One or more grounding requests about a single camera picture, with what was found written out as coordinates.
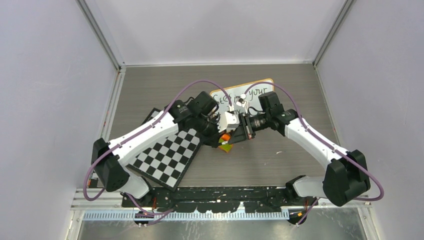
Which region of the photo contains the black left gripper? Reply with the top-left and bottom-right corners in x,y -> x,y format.
193,114 -> 228,148

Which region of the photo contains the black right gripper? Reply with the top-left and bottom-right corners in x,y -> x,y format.
228,112 -> 271,145

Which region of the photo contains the yellow framed whiteboard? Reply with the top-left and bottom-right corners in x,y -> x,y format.
210,78 -> 274,114

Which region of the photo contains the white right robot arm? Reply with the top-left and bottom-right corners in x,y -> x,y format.
228,91 -> 371,207

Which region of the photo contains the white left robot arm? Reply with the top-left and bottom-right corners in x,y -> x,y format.
91,92 -> 220,207

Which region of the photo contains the green orange toy block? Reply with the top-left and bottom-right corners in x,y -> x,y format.
218,133 -> 233,153

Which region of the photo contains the black white chessboard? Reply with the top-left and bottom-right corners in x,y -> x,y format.
126,107 -> 208,193

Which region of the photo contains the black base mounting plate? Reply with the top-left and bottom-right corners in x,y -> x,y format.
121,186 -> 315,214

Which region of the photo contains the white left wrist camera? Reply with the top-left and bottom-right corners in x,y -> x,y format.
217,111 -> 240,133

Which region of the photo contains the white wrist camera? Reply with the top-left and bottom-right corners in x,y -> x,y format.
235,93 -> 250,114
217,111 -> 240,133

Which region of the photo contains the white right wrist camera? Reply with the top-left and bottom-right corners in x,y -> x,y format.
235,93 -> 250,114

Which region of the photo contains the white toothed cable rail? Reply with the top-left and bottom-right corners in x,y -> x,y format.
82,209 -> 290,221

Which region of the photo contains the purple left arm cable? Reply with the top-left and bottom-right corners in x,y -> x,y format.
82,79 -> 234,226

